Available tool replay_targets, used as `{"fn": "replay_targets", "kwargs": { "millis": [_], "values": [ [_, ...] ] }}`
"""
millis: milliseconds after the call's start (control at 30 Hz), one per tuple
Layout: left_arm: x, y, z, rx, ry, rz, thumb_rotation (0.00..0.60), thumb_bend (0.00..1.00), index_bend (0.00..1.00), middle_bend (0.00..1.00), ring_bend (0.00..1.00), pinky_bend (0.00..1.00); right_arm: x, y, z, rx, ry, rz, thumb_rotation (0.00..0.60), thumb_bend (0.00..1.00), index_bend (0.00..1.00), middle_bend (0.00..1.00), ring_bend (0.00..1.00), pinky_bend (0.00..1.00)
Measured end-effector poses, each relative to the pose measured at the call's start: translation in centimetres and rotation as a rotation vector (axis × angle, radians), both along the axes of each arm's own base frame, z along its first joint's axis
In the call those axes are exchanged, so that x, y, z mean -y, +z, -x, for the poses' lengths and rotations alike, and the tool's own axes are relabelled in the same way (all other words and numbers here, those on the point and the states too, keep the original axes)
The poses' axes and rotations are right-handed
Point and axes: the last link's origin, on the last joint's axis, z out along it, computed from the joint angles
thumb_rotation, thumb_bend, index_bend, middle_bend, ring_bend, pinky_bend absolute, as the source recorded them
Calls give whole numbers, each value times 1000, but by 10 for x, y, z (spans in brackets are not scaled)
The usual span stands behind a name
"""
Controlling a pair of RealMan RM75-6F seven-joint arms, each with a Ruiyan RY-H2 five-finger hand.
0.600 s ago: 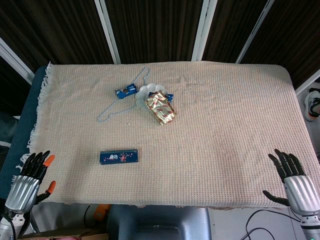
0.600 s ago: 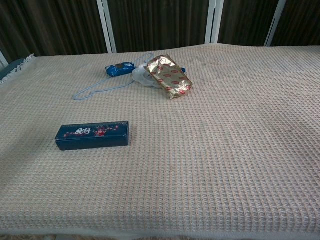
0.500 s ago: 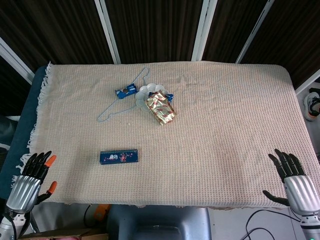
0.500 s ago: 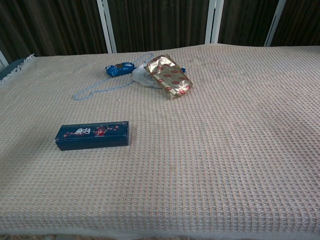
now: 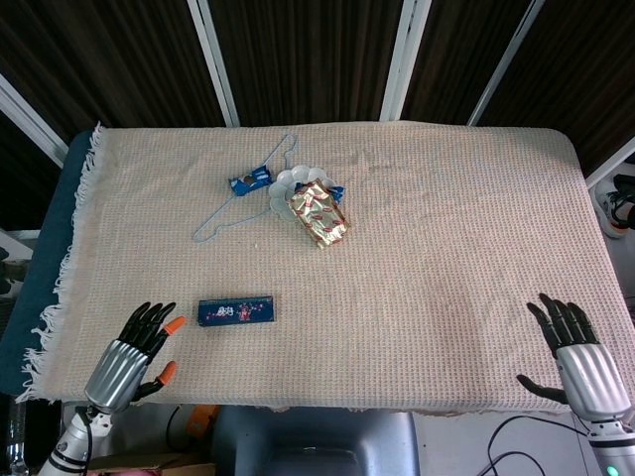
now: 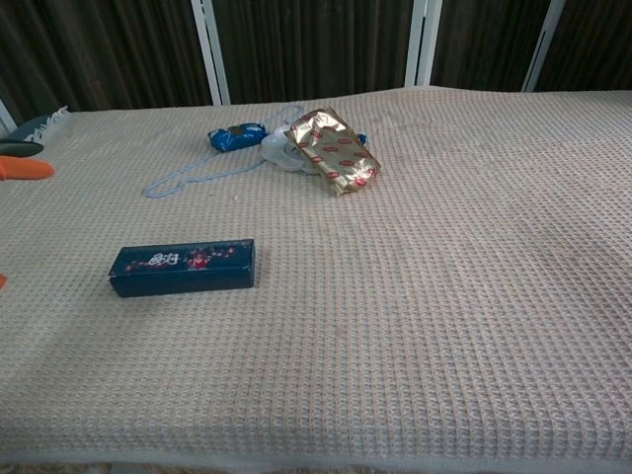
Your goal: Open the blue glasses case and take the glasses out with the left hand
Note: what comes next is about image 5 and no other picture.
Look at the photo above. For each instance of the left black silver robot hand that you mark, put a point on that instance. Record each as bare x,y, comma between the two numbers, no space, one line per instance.
116,367

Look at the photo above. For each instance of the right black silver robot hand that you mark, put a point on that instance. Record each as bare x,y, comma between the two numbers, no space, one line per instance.
590,377

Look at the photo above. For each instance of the blue rectangular box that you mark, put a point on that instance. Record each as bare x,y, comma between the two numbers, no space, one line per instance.
235,312

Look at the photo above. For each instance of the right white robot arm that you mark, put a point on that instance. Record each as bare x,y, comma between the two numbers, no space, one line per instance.
612,451

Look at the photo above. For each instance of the orange object under table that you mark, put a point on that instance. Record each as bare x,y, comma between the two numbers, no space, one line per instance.
203,419

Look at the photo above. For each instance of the brown cardboard box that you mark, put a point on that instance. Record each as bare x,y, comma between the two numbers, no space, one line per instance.
149,466

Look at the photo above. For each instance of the white black sneaker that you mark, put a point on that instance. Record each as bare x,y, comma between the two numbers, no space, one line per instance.
612,208

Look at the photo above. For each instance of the beige waffle weave cloth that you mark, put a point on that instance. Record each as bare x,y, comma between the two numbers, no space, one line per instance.
397,273

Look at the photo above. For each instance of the blue cookie packet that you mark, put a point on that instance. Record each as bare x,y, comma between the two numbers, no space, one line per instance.
248,182

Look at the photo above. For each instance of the white flower shaped dish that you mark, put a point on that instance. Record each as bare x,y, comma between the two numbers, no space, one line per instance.
285,186

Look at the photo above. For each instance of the gold foil snack bag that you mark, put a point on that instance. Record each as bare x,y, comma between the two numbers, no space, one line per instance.
320,218

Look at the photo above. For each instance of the white partition frame post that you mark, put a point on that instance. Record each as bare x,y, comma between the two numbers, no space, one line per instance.
30,116
404,64
501,69
612,168
213,64

